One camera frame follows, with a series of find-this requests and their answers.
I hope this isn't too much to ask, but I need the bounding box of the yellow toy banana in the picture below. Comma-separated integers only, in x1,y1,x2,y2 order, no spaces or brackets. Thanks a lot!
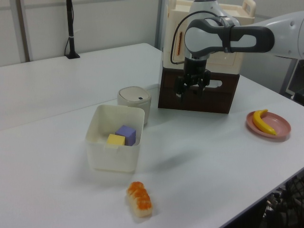
252,109,277,136

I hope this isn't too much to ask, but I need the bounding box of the cream storage crate with handle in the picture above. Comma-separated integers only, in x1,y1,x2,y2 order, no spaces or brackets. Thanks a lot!
162,0,257,75

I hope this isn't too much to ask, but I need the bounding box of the cream plastic open box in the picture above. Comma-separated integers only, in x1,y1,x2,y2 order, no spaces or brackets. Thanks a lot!
85,104,146,173

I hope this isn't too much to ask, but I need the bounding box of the purple foam cube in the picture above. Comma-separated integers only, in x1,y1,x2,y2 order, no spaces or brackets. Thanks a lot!
115,125,137,147

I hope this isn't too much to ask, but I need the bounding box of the small beige lidded bin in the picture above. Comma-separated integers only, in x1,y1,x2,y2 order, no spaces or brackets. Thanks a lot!
117,86,152,126

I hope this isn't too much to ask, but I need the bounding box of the black pole stand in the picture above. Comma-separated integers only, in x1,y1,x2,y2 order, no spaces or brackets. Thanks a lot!
64,0,81,59

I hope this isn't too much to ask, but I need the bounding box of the black wire object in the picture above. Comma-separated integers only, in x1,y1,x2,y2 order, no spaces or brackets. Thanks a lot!
260,170,304,228

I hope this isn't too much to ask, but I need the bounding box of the grey metal frame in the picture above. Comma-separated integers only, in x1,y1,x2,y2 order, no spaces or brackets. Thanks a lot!
279,58,304,106

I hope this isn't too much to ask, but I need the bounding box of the dark brown storage crate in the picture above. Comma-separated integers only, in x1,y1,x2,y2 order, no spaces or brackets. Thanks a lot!
158,67,240,114

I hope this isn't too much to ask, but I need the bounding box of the yellow foam cube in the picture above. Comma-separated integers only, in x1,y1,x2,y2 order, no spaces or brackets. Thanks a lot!
106,133,126,146

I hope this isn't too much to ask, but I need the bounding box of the pink round plate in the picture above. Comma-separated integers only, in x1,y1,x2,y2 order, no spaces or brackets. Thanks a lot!
246,111,292,143

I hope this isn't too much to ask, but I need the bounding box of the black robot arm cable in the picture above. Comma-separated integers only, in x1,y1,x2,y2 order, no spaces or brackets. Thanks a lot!
170,10,220,65

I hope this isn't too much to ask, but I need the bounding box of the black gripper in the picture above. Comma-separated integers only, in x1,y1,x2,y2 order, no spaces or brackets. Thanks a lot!
175,58,211,103

